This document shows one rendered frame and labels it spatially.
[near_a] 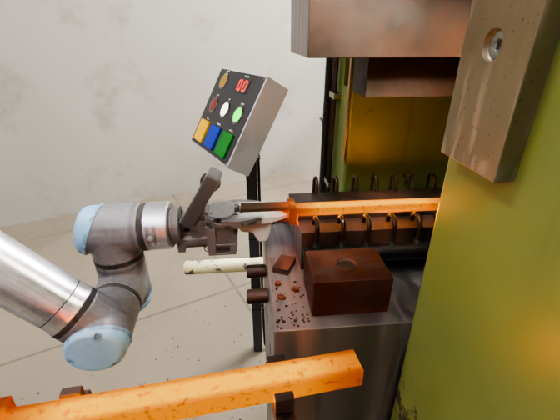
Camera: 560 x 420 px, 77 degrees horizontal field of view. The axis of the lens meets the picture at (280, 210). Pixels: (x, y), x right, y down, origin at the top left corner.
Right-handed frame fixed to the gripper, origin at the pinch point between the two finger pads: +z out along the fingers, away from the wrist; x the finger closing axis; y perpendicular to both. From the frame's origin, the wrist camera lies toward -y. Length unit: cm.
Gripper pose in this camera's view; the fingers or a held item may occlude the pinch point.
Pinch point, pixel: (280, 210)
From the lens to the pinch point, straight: 66.6
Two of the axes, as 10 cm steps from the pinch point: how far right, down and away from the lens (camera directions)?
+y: 0.1, 9.0, 4.4
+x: 0.9, 4.4, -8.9
